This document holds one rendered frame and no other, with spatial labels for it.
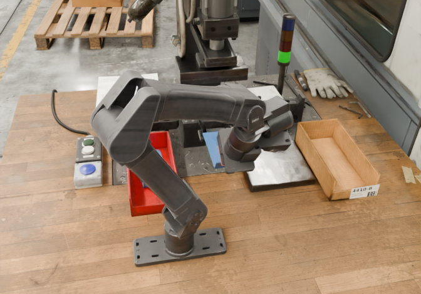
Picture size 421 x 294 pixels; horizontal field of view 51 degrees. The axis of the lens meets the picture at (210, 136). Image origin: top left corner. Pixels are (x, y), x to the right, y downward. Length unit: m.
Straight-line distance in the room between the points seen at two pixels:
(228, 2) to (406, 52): 0.66
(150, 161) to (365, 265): 0.53
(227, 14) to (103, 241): 0.60
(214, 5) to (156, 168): 0.47
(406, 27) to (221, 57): 0.66
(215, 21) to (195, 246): 0.52
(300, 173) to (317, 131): 0.19
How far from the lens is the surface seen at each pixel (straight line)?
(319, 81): 1.59
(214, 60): 1.11
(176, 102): 0.71
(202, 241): 0.99
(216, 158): 1.07
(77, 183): 1.15
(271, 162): 1.19
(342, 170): 1.23
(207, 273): 0.95
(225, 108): 0.77
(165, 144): 1.24
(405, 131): 1.49
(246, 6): 4.39
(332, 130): 1.33
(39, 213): 1.13
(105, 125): 0.70
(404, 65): 1.53
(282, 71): 1.42
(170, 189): 0.82
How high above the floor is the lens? 1.67
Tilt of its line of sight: 36 degrees down
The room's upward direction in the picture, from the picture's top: 1 degrees clockwise
